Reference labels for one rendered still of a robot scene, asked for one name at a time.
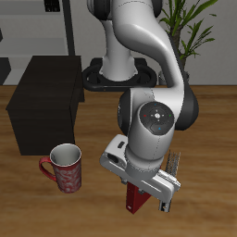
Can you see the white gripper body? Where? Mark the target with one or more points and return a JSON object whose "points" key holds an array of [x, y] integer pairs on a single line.
{"points": [[157, 185]]}

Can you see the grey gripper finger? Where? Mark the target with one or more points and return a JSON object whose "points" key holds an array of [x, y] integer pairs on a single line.
{"points": [[141, 192], [164, 206]]}

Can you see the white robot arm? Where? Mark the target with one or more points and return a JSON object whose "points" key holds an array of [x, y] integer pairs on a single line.
{"points": [[145, 46]]}

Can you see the red book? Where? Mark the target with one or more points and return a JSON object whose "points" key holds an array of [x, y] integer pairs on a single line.
{"points": [[135, 200]]}

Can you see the white background shelf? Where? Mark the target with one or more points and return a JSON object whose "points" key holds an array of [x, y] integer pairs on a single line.
{"points": [[31, 31]]}

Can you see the red patterned mug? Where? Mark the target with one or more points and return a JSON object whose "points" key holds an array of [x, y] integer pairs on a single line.
{"points": [[67, 176]]}

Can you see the dark brown desk caddy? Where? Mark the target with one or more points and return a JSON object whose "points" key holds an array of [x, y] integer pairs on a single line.
{"points": [[43, 102]]}

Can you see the green pot plant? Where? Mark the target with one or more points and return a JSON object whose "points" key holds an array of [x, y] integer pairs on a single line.
{"points": [[182, 31]]}

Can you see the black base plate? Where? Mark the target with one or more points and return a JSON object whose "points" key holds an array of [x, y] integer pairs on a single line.
{"points": [[89, 81]]}

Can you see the dark vertical post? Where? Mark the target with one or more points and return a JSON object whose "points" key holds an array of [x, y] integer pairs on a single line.
{"points": [[68, 27]]}

